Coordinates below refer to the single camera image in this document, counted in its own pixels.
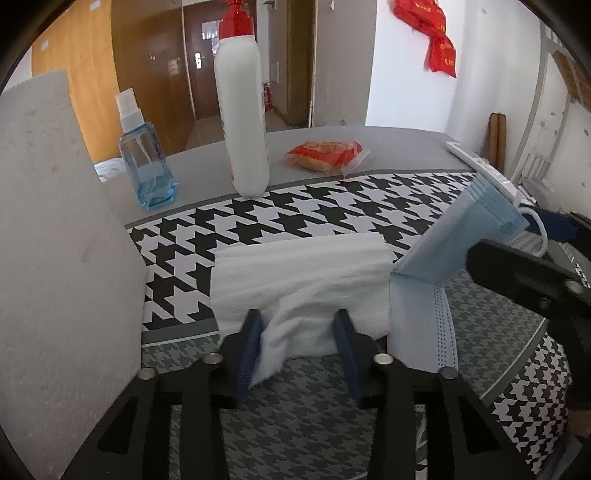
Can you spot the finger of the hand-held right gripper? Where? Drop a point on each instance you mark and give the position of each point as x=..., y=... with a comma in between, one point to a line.
x=556, y=225
x=517, y=272

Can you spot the red fire extinguisher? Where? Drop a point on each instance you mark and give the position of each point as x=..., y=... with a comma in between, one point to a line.
x=266, y=97

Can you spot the light blue cloth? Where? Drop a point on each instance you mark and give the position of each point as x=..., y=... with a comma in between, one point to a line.
x=110, y=170

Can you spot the grey door notice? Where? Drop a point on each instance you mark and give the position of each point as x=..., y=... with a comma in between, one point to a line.
x=211, y=31

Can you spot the brown side door frame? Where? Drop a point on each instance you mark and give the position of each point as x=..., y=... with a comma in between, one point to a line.
x=300, y=69

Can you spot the white pump bottle red cap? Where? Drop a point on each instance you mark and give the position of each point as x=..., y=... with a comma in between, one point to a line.
x=242, y=115

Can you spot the houndstooth patterned blanket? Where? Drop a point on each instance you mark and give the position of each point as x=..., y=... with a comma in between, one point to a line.
x=323, y=212

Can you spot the white remote control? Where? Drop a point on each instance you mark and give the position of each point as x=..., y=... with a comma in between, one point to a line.
x=480, y=166

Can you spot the white tissue paper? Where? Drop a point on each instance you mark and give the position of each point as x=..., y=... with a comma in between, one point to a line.
x=300, y=272

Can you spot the dark brown door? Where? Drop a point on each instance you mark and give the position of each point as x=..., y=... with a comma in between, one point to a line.
x=203, y=92

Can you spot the white metal rack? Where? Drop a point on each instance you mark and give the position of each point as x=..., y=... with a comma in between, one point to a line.
x=549, y=115

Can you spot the wooden wardrobe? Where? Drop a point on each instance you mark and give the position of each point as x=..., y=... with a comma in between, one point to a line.
x=92, y=69

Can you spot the brown wooden posts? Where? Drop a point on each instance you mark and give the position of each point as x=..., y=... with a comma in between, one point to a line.
x=497, y=143

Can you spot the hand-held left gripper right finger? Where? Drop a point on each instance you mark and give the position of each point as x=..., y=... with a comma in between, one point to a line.
x=346, y=355

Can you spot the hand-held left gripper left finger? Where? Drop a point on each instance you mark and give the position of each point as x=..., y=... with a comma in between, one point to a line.
x=247, y=355

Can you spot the red snack packet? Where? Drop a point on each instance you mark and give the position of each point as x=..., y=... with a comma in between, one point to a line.
x=323, y=154

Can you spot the blue spray bottle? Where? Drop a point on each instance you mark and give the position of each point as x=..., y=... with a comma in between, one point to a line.
x=147, y=161

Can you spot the blue face mask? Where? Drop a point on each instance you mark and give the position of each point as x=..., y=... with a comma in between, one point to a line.
x=461, y=221

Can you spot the red hanging cloth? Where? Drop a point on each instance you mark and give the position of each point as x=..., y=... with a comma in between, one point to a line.
x=438, y=50

